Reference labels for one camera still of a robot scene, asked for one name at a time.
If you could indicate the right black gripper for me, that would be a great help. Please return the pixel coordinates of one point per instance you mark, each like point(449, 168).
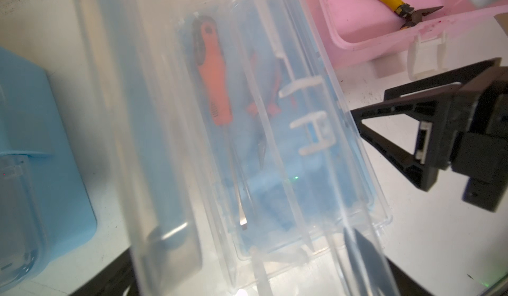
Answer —
point(464, 127)

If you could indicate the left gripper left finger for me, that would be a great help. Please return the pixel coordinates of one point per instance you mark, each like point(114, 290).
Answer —
point(118, 278)

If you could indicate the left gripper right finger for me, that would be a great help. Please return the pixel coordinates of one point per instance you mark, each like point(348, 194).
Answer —
point(375, 273)

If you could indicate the blue toolbox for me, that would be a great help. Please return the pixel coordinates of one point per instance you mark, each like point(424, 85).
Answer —
point(170, 160)
point(45, 209)

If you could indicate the pink toolbox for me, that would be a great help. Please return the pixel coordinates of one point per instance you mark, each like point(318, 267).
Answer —
point(357, 31)

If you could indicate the orange screwdriver far box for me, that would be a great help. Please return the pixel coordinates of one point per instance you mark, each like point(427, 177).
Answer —
point(211, 65)

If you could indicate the yellow handled pliers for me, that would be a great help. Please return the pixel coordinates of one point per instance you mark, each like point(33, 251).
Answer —
point(409, 14)

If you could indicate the orange handled pliers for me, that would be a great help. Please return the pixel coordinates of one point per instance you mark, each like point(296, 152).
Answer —
point(273, 109)

